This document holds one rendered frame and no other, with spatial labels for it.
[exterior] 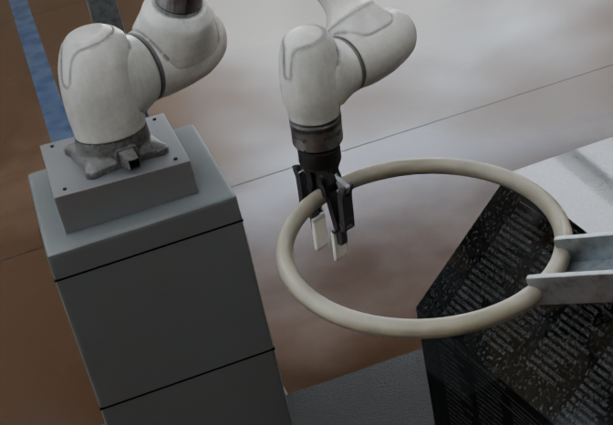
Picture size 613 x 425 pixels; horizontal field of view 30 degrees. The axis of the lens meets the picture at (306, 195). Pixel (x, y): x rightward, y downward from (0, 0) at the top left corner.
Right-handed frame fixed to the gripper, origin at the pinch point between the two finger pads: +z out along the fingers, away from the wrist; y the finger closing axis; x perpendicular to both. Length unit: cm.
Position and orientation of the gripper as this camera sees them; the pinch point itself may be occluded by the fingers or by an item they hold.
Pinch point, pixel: (329, 238)
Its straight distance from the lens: 210.0
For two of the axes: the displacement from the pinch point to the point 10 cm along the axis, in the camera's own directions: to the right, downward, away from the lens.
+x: 7.3, -4.4, 5.3
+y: 6.8, 3.3, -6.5
